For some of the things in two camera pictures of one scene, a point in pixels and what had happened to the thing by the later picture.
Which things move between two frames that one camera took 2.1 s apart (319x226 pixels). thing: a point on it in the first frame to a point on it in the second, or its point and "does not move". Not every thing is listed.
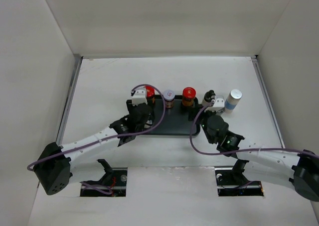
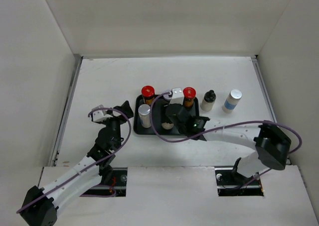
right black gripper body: (209, 137) to (181, 129)
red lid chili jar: (189, 94) does not move
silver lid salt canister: (232, 100) does not move
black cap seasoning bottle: (207, 98) does not move
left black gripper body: (140, 129) to (115, 123)
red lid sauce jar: (150, 93) does not move
